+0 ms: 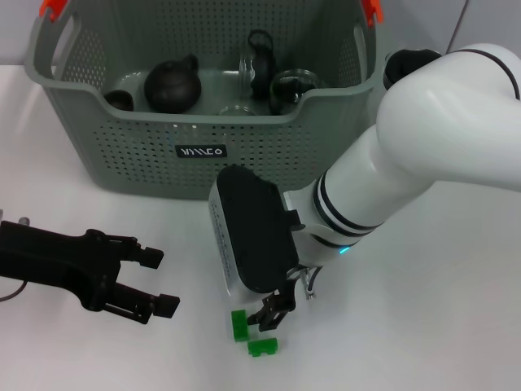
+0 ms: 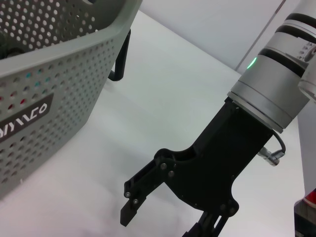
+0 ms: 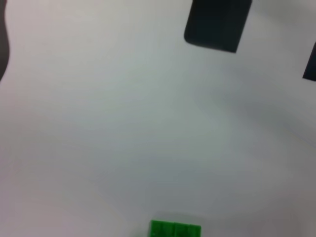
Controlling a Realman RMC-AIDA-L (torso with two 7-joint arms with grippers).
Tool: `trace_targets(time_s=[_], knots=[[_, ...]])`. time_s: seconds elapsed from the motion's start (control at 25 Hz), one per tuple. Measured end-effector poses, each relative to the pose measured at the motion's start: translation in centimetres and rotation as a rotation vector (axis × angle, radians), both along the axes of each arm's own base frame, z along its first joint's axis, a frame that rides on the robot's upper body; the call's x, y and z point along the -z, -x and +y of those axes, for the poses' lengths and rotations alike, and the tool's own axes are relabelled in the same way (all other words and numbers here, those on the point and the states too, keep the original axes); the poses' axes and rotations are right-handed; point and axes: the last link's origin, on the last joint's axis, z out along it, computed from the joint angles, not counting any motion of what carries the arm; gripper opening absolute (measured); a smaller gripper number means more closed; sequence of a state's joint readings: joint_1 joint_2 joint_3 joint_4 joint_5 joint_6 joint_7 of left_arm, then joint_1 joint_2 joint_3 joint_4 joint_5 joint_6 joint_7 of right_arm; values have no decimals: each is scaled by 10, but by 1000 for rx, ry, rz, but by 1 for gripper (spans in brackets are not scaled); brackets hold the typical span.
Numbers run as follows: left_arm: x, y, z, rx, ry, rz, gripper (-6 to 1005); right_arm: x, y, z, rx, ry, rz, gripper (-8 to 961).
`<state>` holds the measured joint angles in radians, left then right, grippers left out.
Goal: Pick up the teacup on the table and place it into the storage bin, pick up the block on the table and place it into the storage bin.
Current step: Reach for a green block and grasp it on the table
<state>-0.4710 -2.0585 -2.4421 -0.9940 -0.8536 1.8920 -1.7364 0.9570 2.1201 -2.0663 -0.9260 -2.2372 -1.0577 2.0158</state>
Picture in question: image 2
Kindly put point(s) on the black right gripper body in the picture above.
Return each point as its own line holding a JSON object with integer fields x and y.
{"x": 217, "y": 160}

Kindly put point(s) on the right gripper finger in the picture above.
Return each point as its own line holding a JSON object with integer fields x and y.
{"x": 207, "y": 224}
{"x": 143, "y": 187}

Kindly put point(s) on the grey perforated storage bin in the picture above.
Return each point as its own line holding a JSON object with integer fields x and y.
{"x": 61, "y": 86}

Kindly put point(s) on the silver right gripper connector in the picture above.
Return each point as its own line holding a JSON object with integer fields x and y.
{"x": 267, "y": 155}

